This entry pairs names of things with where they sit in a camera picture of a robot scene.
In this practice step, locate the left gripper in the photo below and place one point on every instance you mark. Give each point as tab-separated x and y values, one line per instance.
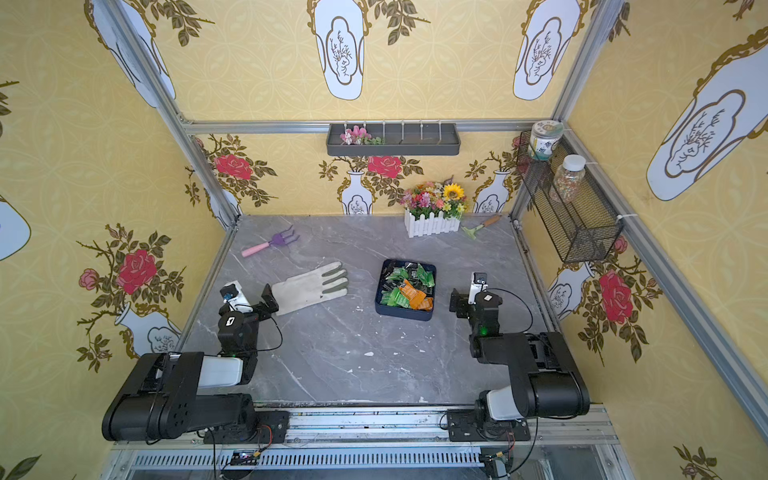
253	305

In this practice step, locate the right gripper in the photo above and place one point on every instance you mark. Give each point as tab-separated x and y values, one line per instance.
466	305

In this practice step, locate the dark blue storage box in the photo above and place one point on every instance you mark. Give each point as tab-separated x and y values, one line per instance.
390	302

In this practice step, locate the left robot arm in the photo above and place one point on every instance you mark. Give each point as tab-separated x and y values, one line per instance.
162	397

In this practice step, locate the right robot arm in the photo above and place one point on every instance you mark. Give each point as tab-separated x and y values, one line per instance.
543	379

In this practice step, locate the pink purple toy rake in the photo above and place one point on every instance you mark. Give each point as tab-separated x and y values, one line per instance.
279	239

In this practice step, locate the green toy shovel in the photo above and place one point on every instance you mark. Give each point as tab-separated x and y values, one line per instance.
472	232

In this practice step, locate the white green garden glove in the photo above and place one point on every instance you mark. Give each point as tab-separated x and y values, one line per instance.
320	285

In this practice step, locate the flowers in white fence planter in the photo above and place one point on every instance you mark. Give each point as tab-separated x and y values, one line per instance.
433	208

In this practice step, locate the small circuit board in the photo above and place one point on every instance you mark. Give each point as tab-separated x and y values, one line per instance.
244	458

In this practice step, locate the clear jar white lid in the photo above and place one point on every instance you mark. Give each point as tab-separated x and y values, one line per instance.
568	178

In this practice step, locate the patterned jar white lid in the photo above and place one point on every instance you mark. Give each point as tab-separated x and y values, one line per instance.
544	138

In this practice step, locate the pink flowers on shelf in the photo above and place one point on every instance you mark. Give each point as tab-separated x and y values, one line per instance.
359	136

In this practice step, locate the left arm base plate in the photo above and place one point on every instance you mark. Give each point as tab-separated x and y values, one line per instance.
260	427

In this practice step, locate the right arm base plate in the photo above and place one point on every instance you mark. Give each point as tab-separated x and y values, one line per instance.
465	425

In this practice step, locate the black wire mesh basket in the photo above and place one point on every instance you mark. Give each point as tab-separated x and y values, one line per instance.
581	229

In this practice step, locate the grey wall shelf tray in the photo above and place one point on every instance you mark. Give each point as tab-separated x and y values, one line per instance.
403	138

